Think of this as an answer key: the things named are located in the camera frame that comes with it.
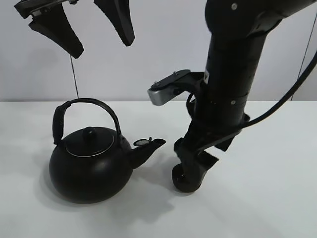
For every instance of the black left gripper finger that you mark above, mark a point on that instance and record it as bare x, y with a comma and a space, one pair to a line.
118, 12

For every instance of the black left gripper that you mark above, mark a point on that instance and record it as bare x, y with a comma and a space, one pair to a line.
50, 20

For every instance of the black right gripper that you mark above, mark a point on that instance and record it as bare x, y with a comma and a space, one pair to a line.
217, 126

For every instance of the small black teacup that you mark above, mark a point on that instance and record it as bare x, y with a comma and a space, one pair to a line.
181, 182

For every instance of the black cast iron teapot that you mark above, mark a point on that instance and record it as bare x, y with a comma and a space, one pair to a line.
94, 163

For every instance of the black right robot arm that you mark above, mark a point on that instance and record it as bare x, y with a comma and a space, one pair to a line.
238, 32

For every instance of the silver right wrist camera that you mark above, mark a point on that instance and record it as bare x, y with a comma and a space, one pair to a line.
175, 84

